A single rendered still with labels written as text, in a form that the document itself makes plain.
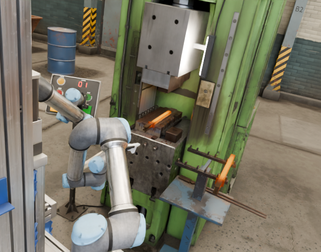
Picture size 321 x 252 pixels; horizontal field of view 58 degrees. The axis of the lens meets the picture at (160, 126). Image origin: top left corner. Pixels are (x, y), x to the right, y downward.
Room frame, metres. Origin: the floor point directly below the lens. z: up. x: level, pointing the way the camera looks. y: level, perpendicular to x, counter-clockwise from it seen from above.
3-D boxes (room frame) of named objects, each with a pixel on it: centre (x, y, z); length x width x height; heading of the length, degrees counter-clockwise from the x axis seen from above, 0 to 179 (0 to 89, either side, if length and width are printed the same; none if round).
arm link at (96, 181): (1.28, 0.29, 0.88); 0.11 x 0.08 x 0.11; 115
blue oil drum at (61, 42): (6.16, 2.34, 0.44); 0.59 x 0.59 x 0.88
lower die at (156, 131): (2.06, 0.01, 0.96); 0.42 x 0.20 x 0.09; 159
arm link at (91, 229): (0.79, 0.18, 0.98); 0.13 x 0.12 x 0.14; 115
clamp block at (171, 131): (1.86, -0.10, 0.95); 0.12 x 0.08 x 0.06; 159
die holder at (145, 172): (2.05, -0.05, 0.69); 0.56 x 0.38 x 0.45; 159
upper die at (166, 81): (2.06, 0.01, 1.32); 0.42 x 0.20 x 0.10; 159
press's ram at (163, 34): (2.04, -0.03, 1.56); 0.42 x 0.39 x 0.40; 159
